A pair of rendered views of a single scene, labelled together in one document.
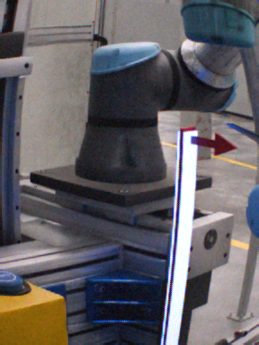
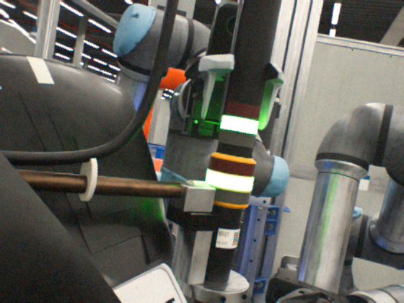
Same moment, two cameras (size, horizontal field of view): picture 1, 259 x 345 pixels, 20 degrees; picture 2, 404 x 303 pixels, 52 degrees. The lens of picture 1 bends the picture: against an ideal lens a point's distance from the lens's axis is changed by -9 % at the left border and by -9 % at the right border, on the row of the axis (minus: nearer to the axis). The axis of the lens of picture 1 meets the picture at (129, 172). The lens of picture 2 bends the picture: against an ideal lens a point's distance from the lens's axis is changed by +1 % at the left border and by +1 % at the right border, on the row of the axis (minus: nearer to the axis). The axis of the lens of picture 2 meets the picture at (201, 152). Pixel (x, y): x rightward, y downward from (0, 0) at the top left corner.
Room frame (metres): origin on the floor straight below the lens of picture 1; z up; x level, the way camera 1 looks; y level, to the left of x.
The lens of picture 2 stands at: (0.31, -0.61, 1.41)
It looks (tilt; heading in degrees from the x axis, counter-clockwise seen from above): 3 degrees down; 51
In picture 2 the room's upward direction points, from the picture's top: 10 degrees clockwise
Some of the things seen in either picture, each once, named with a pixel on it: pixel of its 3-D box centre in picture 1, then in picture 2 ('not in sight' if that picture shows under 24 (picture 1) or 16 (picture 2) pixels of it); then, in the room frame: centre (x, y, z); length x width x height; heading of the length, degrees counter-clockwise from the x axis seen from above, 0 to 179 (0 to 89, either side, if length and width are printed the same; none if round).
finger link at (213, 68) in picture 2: not in sight; (211, 89); (0.56, -0.30, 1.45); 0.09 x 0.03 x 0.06; 53
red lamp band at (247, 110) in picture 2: not in sight; (242, 111); (0.57, -0.33, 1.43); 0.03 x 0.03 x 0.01
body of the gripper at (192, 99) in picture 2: not in sight; (215, 103); (0.63, -0.22, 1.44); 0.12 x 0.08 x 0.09; 61
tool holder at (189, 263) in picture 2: not in sight; (211, 237); (0.56, -0.33, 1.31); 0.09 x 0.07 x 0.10; 176
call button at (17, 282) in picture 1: (3, 282); not in sight; (0.60, 0.11, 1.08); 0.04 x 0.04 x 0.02
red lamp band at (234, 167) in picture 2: not in sight; (231, 165); (0.57, -0.33, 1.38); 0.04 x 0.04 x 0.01
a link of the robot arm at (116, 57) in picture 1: (128, 76); (337, 229); (1.32, 0.01, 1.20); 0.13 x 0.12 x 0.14; 119
